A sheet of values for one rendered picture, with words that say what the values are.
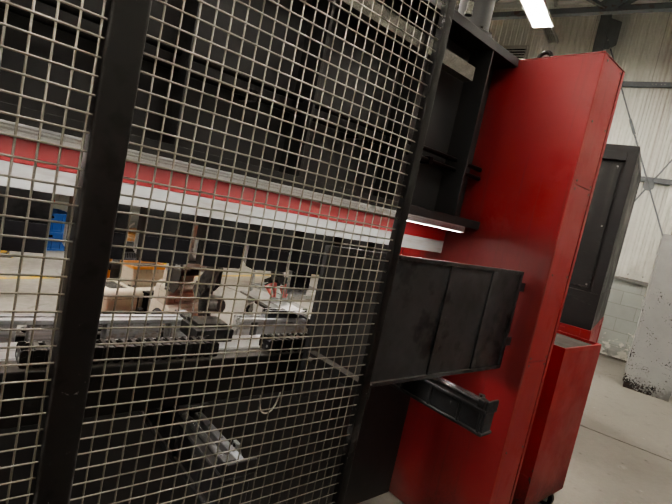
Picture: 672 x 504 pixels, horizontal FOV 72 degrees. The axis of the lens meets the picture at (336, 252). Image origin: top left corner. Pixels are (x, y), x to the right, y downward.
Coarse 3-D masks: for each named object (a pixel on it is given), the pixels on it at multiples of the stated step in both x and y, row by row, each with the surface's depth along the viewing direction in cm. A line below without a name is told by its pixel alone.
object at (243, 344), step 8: (232, 336) 145; (248, 336) 148; (256, 336) 150; (0, 344) 105; (16, 344) 107; (224, 344) 136; (232, 344) 138; (240, 344) 139; (248, 344) 141; (256, 344) 142; (0, 352) 101; (0, 360) 98; (8, 360) 99
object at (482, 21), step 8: (464, 0) 205; (472, 0) 184; (480, 0) 201; (488, 0) 202; (464, 8) 204; (472, 8) 184; (480, 8) 201; (488, 8) 202; (464, 16) 204; (472, 16) 202; (480, 16) 202; (488, 16) 203; (480, 24) 202; (488, 24) 205; (488, 32) 202
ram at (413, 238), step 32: (0, 160) 115; (64, 160) 124; (64, 192) 125; (128, 192) 136; (160, 192) 142; (192, 192) 148; (224, 192) 155; (256, 192) 163; (256, 224) 166; (288, 224) 175; (320, 224) 185; (352, 224) 196; (384, 224) 208; (416, 224) 223
